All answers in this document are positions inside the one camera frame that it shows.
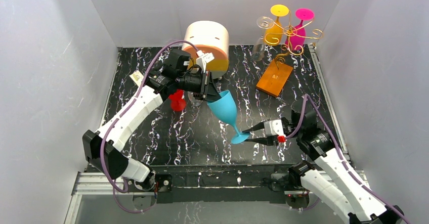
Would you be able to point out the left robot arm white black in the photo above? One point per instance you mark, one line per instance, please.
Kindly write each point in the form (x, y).
(103, 147)

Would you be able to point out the blue wine glass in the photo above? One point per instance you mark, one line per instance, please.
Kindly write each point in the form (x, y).
(225, 110)

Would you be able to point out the clear wine glass front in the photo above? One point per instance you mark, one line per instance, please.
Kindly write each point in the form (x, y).
(194, 102)

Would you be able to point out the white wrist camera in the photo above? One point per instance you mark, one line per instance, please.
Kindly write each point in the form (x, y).
(276, 131)
(203, 59)

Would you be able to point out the red wine glass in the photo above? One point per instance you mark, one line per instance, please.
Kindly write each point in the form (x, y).
(177, 101)

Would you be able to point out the magenta wine glass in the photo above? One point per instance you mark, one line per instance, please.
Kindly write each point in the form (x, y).
(299, 33)

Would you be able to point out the wooden rack base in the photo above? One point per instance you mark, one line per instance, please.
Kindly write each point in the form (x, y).
(274, 78)

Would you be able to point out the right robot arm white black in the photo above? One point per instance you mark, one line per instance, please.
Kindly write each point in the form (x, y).
(331, 178)

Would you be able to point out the white red small box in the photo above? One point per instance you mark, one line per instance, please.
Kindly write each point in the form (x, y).
(137, 78)

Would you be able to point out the gold wire glass rack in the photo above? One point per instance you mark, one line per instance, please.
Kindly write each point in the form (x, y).
(316, 34)

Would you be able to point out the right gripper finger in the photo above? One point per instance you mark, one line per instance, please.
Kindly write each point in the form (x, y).
(267, 141)
(258, 126)

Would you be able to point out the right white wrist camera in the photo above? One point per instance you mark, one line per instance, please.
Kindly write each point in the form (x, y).
(276, 131)

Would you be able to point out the clear wine glass rear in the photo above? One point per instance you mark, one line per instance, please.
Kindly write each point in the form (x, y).
(264, 23)

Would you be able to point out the clear wine glass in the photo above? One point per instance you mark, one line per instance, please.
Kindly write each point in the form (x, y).
(264, 23)
(194, 102)

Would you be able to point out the yellow wine glass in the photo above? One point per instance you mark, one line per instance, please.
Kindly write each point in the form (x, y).
(274, 34)

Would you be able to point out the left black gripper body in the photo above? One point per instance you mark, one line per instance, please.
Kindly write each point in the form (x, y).
(204, 85)

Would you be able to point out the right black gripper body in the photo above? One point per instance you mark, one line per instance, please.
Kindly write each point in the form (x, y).
(306, 130)

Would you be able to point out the black front mounting rail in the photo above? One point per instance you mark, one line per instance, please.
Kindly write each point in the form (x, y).
(226, 183)

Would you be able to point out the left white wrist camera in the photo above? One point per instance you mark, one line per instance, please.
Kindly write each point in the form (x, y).
(203, 59)

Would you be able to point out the round pastel drawer cabinet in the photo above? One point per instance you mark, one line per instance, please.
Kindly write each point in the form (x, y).
(211, 37)

